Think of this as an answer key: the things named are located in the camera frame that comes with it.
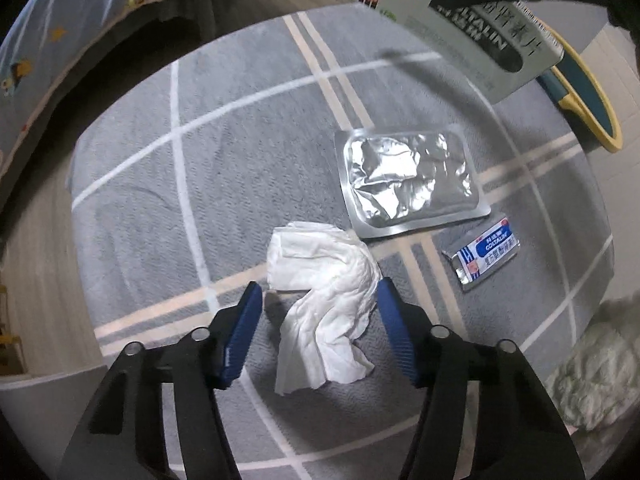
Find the wooden shelf at left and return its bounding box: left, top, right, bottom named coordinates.
left=0, top=285, right=26, bottom=377

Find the teal yellow trash bin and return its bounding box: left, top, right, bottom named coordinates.
left=537, top=23, right=624, bottom=153

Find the green white medicine box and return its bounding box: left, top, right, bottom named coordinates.
left=357, top=0, right=564, bottom=104

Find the blue white medicine sachet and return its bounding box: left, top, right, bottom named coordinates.
left=442, top=212, right=521, bottom=292

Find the white tissue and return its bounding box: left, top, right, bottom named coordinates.
left=266, top=221, right=382, bottom=396

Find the grey plaid rug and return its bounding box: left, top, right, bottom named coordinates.
left=67, top=1, right=616, bottom=480

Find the silver foil blister tray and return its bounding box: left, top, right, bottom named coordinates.
left=334, top=124, right=491, bottom=240

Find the bed with blue duvet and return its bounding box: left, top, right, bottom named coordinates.
left=1, top=0, right=163, bottom=174

